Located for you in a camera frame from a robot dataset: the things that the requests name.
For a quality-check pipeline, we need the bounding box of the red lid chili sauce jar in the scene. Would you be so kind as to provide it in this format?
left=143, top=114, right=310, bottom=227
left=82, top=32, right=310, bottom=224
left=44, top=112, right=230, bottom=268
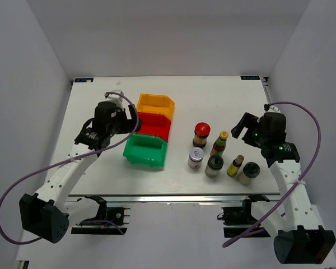
left=193, top=122, right=211, bottom=148

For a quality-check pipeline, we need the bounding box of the white lid sauce jar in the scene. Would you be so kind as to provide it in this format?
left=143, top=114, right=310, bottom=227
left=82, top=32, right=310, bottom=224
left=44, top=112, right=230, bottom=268
left=188, top=147, right=204, bottom=169

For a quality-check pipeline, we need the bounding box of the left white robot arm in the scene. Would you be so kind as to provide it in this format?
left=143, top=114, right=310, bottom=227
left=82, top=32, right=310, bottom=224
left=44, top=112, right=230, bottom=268
left=19, top=101, right=140, bottom=243

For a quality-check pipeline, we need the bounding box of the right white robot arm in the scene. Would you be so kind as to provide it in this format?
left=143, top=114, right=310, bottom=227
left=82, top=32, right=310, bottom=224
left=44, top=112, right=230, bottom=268
left=231, top=112, right=336, bottom=264

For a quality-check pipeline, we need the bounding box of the green plastic bin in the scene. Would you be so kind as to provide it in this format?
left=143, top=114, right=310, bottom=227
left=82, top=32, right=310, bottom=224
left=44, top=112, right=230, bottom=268
left=123, top=133, right=167, bottom=167

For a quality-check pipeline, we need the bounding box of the yellow plastic bin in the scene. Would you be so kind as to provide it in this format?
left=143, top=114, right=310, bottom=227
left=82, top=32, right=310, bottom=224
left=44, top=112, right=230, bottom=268
left=137, top=94, right=175, bottom=120

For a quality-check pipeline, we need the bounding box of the red plastic bin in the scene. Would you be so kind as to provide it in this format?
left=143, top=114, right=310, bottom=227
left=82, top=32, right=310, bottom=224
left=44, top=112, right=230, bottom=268
left=136, top=112, right=171, bottom=142

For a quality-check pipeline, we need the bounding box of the black lid white spice jar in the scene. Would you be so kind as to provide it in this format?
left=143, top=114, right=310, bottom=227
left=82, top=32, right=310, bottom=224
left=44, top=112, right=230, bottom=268
left=237, top=162, right=260, bottom=185

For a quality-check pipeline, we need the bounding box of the green label sauce bottle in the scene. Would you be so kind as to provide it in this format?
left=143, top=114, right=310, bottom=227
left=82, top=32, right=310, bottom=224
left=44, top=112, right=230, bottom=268
left=210, top=131, right=229, bottom=156

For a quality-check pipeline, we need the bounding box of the yellow label small bottle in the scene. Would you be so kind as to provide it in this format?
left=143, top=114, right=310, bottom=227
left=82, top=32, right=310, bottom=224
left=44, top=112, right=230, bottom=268
left=227, top=155, right=244, bottom=177

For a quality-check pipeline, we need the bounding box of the right blue table sticker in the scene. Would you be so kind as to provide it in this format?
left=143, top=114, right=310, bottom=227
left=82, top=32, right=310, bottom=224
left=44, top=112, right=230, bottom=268
left=240, top=76, right=260, bottom=81

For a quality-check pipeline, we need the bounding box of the blue table sticker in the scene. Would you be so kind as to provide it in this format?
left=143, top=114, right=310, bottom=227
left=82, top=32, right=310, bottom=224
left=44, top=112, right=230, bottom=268
left=240, top=76, right=260, bottom=81
left=74, top=77, right=94, bottom=83

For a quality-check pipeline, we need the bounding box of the black lid spice grinder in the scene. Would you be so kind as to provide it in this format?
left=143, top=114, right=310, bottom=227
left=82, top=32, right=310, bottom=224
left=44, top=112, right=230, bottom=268
left=204, top=155, right=224, bottom=178

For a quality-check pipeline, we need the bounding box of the left blue table sticker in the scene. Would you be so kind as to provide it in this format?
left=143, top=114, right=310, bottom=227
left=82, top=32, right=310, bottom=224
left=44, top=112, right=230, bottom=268
left=74, top=77, right=94, bottom=83

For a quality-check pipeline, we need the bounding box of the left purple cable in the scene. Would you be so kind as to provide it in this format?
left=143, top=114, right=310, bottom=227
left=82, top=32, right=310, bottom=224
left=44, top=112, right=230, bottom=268
left=0, top=91, right=140, bottom=246

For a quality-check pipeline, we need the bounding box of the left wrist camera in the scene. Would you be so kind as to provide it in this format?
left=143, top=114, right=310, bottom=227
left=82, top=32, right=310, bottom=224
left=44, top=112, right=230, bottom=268
left=105, top=90, right=124, bottom=109

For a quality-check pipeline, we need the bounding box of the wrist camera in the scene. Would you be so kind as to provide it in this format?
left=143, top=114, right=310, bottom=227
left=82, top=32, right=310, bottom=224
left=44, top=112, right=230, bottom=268
left=264, top=104, right=281, bottom=117
left=105, top=90, right=124, bottom=109

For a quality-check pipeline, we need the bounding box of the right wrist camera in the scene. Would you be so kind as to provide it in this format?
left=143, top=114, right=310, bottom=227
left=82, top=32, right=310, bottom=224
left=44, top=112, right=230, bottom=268
left=264, top=104, right=281, bottom=117

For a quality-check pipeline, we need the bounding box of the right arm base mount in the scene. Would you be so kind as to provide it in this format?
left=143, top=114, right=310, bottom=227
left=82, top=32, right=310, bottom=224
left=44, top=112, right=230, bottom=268
left=217, top=194, right=270, bottom=238

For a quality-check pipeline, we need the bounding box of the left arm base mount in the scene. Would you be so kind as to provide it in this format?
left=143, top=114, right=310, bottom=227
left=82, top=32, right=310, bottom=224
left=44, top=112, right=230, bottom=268
left=71, top=195, right=130, bottom=235

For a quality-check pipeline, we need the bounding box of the aluminium table frame rail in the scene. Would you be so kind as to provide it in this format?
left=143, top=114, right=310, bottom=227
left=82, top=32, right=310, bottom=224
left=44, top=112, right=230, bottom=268
left=64, top=194, right=282, bottom=204

